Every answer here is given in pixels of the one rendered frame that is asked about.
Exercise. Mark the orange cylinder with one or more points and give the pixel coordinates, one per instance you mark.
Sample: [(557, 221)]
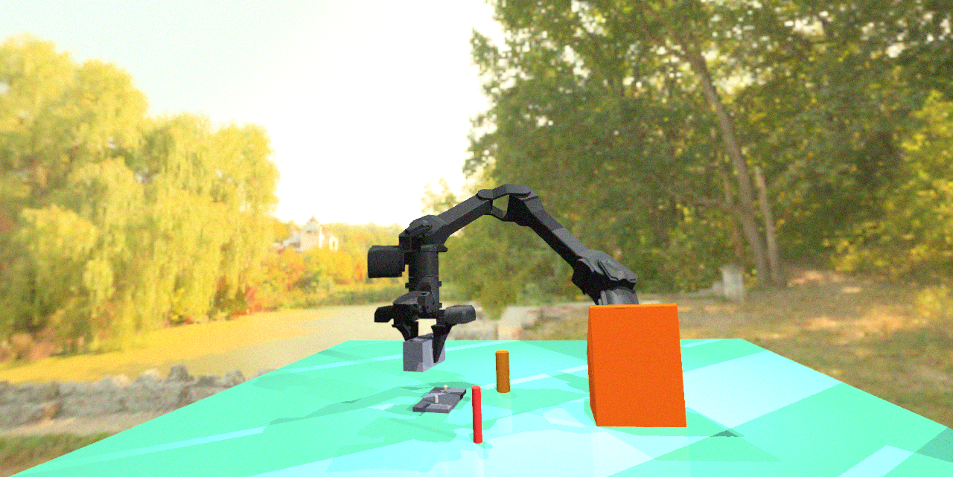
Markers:
[(503, 371)]

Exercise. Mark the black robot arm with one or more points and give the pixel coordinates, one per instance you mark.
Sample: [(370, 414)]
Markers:
[(596, 274)]

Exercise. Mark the dark red peg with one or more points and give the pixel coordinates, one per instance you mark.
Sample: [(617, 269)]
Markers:
[(477, 414)]

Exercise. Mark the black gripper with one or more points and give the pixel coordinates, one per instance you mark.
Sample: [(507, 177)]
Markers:
[(445, 319)]

